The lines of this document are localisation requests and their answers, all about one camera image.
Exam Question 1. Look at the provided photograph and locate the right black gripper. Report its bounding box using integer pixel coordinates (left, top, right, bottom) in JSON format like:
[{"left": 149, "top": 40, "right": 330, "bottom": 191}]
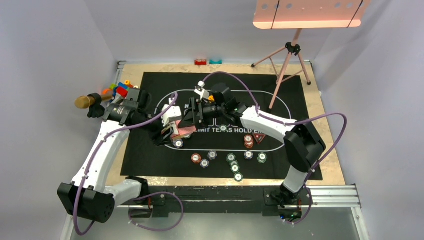
[{"left": 178, "top": 97, "right": 226, "bottom": 132}]

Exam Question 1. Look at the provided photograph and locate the red backed card deck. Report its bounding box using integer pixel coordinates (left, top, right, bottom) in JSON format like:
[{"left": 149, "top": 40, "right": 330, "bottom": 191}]
[{"left": 178, "top": 126, "right": 197, "bottom": 138}]

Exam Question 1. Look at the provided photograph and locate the red playing card box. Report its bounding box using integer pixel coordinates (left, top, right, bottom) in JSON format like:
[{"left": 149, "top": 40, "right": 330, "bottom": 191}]
[{"left": 169, "top": 120, "right": 185, "bottom": 141}]

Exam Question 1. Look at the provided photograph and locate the single blue poker chip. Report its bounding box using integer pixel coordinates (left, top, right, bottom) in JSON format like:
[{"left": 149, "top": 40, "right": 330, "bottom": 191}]
[{"left": 173, "top": 139, "right": 184, "bottom": 149}]

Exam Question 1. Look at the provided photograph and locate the red poker chip stack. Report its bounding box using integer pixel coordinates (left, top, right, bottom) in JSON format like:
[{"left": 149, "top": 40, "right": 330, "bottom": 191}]
[{"left": 190, "top": 153, "right": 202, "bottom": 164}]

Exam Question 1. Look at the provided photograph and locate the blue poker chip stack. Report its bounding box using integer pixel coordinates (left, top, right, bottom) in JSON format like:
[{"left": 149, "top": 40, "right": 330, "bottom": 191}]
[{"left": 207, "top": 150, "right": 218, "bottom": 160}]

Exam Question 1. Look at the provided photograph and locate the small red chip stack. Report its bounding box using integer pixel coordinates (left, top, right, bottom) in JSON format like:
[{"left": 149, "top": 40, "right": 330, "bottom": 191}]
[{"left": 243, "top": 134, "right": 254, "bottom": 149}]

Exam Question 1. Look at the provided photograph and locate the triangular all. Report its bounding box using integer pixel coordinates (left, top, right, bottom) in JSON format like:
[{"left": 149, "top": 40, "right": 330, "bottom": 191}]
[{"left": 253, "top": 133, "right": 267, "bottom": 144}]

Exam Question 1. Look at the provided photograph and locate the small green chip stack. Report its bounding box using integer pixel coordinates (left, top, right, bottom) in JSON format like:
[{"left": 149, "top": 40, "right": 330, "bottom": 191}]
[{"left": 257, "top": 152, "right": 268, "bottom": 164}]

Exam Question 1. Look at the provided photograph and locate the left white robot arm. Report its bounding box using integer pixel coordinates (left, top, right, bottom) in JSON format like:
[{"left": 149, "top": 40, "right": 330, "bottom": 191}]
[{"left": 57, "top": 88, "right": 170, "bottom": 223}]

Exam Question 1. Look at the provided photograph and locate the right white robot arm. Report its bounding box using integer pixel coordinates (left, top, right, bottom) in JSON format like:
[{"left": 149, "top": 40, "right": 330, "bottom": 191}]
[{"left": 178, "top": 81, "right": 326, "bottom": 204}]

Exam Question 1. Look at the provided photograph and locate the black poker table mat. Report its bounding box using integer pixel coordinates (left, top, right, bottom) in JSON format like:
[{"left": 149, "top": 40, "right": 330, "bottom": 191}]
[{"left": 120, "top": 72, "right": 309, "bottom": 180}]

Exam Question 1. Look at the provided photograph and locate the green poker chip stack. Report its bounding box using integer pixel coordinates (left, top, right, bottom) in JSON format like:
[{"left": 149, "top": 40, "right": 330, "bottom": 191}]
[{"left": 226, "top": 153, "right": 236, "bottom": 163}]

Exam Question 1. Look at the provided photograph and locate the red toy block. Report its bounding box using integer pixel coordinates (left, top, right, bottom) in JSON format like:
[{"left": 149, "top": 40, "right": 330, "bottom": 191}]
[{"left": 194, "top": 59, "right": 208, "bottom": 66}]

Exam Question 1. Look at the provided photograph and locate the teal toy block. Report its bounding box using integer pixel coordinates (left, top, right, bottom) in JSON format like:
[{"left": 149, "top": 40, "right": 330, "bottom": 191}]
[{"left": 209, "top": 58, "right": 223, "bottom": 65}]

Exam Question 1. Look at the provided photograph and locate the colourful toy block vehicle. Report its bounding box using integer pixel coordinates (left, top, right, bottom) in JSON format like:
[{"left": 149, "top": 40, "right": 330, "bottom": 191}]
[{"left": 101, "top": 79, "right": 139, "bottom": 98}]

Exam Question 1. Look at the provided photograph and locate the gold microphone head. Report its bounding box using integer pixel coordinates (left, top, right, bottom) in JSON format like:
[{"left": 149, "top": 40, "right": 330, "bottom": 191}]
[{"left": 74, "top": 93, "right": 113, "bottom": 109}]

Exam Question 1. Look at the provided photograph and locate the pink tripod stand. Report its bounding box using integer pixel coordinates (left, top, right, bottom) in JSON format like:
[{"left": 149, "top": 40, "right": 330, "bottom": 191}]
[{"left": 251, "top": 28, "right": 312, "bottom": 113}]

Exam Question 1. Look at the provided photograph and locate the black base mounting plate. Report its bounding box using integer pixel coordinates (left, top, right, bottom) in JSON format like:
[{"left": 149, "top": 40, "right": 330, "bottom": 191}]
[{"left": 123, "top": 186, "right": 312, "bottom": 218}]

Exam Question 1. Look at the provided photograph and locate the pink perforated panel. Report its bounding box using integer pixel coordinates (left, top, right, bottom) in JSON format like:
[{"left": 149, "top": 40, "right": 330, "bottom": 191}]
[{"left": 252, "top": 0, "right": 371, "bottom": 30}]

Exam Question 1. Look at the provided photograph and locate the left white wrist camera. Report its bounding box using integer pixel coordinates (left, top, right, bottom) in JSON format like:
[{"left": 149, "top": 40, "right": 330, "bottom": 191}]
[{"left": 161, "top": 105, "right": 182, "bottom": 127}]

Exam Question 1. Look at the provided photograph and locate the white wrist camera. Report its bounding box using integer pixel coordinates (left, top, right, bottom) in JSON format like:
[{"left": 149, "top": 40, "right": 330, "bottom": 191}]
[
  {"left": 194, "top": 81, "right": 210, "bottom": 100},
  {"left": 161, "top": 105, "right": 182, "bottom": 127}
]

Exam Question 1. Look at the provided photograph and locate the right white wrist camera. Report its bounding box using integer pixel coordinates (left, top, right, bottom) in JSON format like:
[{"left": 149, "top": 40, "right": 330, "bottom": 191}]
[{"left": 194, "top": 81, "right": 210, "bottom": 100}]

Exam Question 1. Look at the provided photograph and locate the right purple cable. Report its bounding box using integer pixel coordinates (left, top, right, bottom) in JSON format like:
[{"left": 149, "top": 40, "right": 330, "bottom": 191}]
[{"left": 202, "top": 71, "right": 349, "bottom": 226}]

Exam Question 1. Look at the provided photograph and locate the purple cable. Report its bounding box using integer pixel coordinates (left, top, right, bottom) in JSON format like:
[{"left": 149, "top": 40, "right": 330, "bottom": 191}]
[
  {"left": 72, "top": 92, "right": 185, "bottom": 237},
  {"left": 202, "top": 71, "right": 349, "bottom": 226}
]

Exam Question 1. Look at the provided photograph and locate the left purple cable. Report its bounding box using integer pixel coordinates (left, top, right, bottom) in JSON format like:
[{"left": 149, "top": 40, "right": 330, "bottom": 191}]
[{"left": 72, "top": 92, "right": 185, "bottom": 237}]

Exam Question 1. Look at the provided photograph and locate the aluminium rail frame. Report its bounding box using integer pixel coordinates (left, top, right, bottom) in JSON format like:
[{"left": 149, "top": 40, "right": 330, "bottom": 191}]
[{"left": 59, "top": 184, "right": 370, "bottom": 240}]

